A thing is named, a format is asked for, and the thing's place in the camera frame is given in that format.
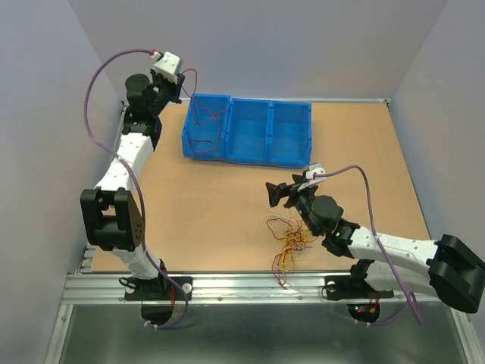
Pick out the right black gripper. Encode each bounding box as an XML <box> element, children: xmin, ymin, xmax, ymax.
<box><xmin>266</xmin><ymin>173</ymin><xmax>320</xmax><ymax>237</ymax></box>

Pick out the wire bundle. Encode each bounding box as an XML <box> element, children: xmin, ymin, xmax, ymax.
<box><xmin>259</xmin><ymin>206</ymin><xmax>315</xmax><ymax>291</ymax></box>

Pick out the dark red wire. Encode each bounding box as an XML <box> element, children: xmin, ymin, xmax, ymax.
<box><xmin>180</xmin><ymin>67</ymin><xmax>232</xmax><ymax>155</ymax></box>

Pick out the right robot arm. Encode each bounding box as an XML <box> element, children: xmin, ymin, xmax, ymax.
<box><xmin>265</xmin><ymin>175</ymin><xmax>484</xmax><ymax>313</ymax></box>

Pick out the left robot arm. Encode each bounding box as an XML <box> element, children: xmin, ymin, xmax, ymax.
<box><xmin>80</xmin><ymin>71</ymin><xmax>185</xmax><ymax>299</ymax></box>

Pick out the right blue bin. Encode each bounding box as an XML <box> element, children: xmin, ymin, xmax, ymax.
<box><xmin>268</xmin><ymin>101</ymin><xmax>312</xmax><ymax>168</ymax></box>

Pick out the blue bin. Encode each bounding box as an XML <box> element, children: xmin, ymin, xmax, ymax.
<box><xmin>181</xmin><ymin>93</ymin><xmax>231</xmax><ymax>161</ymax></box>
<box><xmin>225</xmin><ymin>98</ymin><xmax>271</xmax><ymax>165</ymax></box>
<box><xmin>268</xmin><ymin>101</ymin><xmax>312</xmax><ymax>168</ymax></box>

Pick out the left blue bin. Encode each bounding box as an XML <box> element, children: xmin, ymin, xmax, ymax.
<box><xmin>181</xmin><ymin>93</ymin><xmax>231</xmax><ymax>161</ymax></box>

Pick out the middle blue bin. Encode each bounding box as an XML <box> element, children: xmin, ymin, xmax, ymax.
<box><xmin>225</xmin><ymin>98</ymin><xmax>271</xmax><ymax>165</ymax></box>

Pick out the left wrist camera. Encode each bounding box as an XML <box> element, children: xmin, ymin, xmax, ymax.
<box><xmin>151</xmin><ymin>50</ymin><xmax>183</xmax><ymax>84</ymax></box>

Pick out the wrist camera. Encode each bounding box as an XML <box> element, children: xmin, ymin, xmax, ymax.
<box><xmin>298</xmin><ymin>163</ymin><xmax>327</xmax><ymax>191</ymax></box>
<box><xmin>151</xmin><ymin>50</ymin><xmax>183</xmax><ymax>84</ymax></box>

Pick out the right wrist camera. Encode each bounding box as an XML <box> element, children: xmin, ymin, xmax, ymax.
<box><xmin>298</xmin><ymin>163</ymin><xmax>327</xmax><ymax>191</ymax></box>

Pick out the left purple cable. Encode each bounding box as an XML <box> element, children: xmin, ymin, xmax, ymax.
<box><xmin>83</xmin><ymin>48</ymin><xmax>189</xmax><ymax>330</ymax></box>

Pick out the purple cable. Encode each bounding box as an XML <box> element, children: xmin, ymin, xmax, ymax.
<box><xmin>83</xmin><ymin>48</ymin><xmax>189</xmax><ymax>330</ymax></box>
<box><xmin>314</xmin><ymin>165</ymin><xmax>424</xmax><ymax>327</ymax></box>

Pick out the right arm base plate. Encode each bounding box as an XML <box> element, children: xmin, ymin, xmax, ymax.
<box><xmin>321</xmin><ymin>275</ymin><xmax>394</xmax><ymax>301</ymax></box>

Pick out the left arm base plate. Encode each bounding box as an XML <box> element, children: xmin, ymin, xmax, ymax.
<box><xmin>118</xmin><ymin>276</ymin><xmax>193</xmax><ymax>302</ymax></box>

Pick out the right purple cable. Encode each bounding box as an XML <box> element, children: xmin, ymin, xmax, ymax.
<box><xmin>314</xmin><ymin>165</ymin><xmax>424</xmax><ymax>327</ymax></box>

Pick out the aluminium front rail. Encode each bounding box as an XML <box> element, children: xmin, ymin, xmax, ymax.
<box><xmin>62</xmin><ymin>269</ymin><xmax>466</xmax><ymax>304</ymax></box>

